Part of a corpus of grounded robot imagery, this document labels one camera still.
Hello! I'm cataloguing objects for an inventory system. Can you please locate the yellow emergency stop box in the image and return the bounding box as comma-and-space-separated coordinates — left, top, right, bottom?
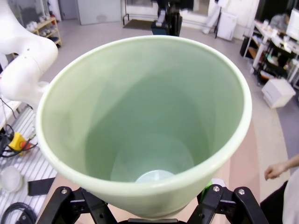
8, 132, 32, 156

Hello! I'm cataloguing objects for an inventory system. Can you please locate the white round plastic lid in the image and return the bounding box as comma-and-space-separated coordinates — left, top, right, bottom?
0, 165, 25, 193

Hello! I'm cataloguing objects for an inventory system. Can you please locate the black computer tower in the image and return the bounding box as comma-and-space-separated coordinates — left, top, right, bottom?
239, 36, 252, 59

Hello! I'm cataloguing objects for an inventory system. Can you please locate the blue box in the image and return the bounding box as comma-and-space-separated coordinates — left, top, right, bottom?
150, 20, 169, 36

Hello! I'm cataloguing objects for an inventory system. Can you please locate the black flat pad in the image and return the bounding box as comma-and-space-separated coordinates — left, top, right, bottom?
27, 178, 57, 196

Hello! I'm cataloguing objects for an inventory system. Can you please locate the cluttered white desk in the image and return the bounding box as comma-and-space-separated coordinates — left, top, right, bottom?
242, 20, 299, 84

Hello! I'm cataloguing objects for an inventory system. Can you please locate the white paper roll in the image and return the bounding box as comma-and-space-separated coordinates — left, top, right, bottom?
202, 9, 221, 35

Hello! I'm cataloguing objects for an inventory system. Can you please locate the wooden shoe shelf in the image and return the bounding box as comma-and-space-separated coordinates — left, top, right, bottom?
25, 16, 63, 49

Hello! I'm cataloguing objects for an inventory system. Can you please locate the seated person in grey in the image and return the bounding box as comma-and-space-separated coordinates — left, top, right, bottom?
270, 11, 292, 32

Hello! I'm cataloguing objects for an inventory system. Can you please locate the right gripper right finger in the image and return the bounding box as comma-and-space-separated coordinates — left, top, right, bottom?
186, 178, 269, 224

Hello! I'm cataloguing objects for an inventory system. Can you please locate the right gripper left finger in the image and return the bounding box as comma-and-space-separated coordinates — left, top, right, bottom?
37, 186, 117, 224

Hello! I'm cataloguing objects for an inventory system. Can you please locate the black tripod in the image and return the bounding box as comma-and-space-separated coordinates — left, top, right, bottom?
161, 0, 183, 37

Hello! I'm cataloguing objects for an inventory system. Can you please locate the coiled black cable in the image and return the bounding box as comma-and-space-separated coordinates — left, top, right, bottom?
0, 202, 39, 224

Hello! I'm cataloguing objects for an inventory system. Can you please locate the person's right forearm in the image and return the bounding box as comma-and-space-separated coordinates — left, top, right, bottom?
286, 154, 299, 171

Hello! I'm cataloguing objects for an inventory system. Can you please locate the white box appliance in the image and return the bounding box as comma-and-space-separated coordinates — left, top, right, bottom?
216, 10, 238, 42

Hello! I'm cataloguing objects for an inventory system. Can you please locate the person's right hand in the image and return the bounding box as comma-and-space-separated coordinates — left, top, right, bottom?
264, 162, 292, 181

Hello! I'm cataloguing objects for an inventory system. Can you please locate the aluminium profile robot bench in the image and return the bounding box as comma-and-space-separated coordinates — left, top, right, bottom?
0, 102, 59, 224

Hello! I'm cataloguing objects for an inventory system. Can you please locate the tall light green cup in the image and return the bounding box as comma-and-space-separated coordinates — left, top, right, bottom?
35, 35, 253, 220

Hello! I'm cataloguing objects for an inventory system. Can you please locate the white floor box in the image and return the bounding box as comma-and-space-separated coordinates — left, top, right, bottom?
261, 78, 297, 109

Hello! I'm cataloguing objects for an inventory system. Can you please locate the person in light grey sweater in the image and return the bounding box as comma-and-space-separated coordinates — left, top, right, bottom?
259, 168, 299, 224

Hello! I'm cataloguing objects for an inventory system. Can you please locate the dark doormat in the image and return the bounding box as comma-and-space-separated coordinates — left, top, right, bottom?
123, 19, 155, 31

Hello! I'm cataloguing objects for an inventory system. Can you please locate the white monitor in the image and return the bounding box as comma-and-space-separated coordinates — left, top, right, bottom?
286, 8, 299, 40

